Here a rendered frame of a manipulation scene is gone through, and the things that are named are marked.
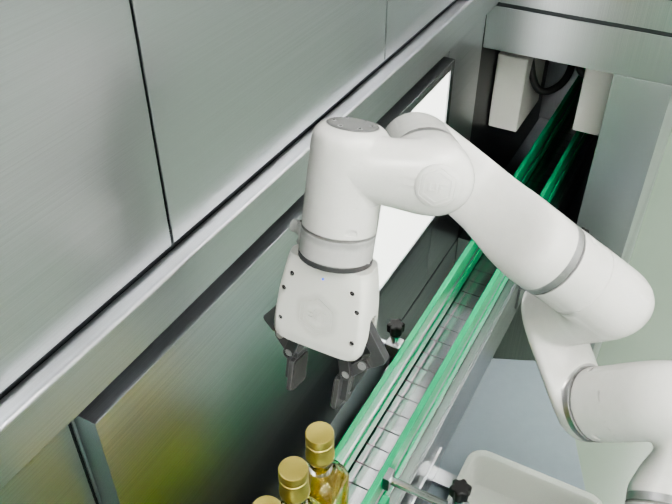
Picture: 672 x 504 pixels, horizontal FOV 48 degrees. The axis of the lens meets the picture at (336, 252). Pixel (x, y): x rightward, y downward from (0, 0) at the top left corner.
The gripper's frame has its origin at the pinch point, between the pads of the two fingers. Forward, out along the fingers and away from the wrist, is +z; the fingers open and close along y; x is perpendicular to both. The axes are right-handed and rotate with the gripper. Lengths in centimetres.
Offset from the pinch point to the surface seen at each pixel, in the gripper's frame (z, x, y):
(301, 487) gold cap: 12.0, -3.6, 1.2
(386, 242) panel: 4.5, 48.2, -11.9
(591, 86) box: -18, 104, 8
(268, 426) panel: 20.3, 12.5, -12.2
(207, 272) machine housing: -10.0, -3.1, -13.1
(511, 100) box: -11, 108, -9
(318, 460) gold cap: 12.1, 1.6, 0.6
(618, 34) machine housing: -31, 90, 12
